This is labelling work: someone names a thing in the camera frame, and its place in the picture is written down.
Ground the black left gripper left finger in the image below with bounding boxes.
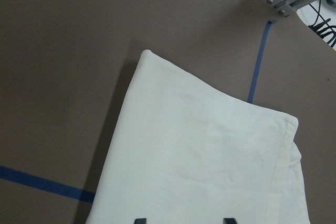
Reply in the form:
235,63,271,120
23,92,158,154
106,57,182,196
133,215,146,224

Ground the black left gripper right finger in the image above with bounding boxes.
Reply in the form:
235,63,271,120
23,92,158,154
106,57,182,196
223,210,243,224

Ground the cream long-sleeve cat shirt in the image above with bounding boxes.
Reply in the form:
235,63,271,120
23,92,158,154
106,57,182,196
87,50,309,223

